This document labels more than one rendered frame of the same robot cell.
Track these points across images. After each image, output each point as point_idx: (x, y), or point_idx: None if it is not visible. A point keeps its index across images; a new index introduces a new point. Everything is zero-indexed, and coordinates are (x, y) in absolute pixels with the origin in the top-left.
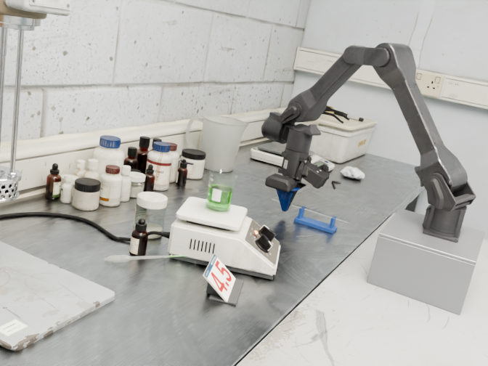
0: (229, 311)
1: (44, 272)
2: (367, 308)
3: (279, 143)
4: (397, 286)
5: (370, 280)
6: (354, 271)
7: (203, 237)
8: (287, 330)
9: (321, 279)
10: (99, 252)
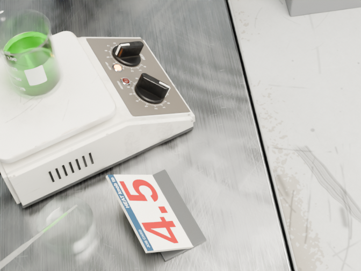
0: (210, 263)
1: None
2: (340, 85)
3: None
4: (339, 2)
5: (296, 12)
6: (256, 0)
7: (68, 158)
8: (305, 234)
9: (240, 64)
10: None
